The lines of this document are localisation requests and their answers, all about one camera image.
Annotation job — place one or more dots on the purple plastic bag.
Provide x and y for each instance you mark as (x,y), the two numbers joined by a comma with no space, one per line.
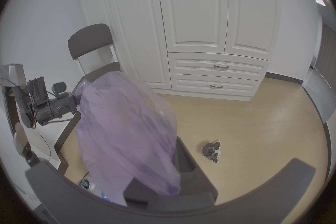
(126,125)

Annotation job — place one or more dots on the white ceiling light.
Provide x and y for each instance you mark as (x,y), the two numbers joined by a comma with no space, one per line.
(320,0)

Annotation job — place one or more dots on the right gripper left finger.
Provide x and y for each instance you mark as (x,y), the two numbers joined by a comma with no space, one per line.
(136,191)

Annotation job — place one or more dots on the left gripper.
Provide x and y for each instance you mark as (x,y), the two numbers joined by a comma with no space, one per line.
(65,104)

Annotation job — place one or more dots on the white wardrobe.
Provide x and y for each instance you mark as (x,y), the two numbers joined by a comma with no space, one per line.
(196,7)

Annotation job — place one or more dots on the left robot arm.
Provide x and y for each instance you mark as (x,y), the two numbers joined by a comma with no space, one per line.
(39,110)

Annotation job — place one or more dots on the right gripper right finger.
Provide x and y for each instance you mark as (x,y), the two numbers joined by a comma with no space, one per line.
(194,186)

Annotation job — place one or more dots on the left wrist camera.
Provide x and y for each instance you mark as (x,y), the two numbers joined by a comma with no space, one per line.
(59,89)

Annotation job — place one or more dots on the black plastic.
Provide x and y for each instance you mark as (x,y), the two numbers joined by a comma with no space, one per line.
(210,152)

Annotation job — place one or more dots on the white chair dark grey cushions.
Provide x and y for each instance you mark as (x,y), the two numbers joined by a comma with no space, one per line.
(89,39)

